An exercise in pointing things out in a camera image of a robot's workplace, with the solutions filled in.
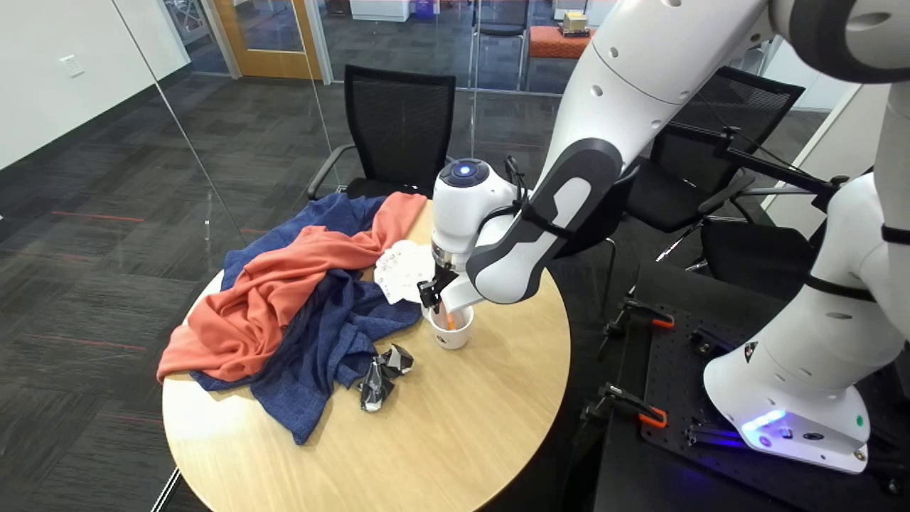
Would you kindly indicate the orange upholstered bench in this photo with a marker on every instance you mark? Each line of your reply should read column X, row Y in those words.
column 557, row 39

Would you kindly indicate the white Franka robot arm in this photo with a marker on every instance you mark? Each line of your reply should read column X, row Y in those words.
column 662, row 75

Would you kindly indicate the orange black bar clamp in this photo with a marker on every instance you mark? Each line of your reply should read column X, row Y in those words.
column 644, row 317
column 631, row 411

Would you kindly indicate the orange cloth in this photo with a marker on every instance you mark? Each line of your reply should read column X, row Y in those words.
column 256, row 301

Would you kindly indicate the white mug with cartoon print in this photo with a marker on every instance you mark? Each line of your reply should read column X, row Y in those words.
column 455, row 337

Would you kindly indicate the orange marker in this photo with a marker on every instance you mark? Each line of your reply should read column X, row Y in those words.
column 449, row 321

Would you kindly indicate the dark shiny crumpled object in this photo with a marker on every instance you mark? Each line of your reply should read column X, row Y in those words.
column 398, row 358
column 374, row 388

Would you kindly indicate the dark blue cloth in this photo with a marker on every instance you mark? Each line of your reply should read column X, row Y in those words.
column 314, row 351

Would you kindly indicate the black mesh office chair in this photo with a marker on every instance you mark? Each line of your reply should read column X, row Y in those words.
column 398, row 128
column 721, row 142

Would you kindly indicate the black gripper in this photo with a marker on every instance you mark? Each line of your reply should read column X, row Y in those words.
column 443, row 280

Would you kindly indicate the wooden door frame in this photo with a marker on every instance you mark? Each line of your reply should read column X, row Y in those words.
column 271, row 42

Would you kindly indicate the black stand pole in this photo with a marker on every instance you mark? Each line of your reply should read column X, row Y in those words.
column 768, row 167

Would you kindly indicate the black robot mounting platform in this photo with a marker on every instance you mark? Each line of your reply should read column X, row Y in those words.
column 662, row 473

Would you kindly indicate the white paper doily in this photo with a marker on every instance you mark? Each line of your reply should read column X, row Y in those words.
column 401, row 270

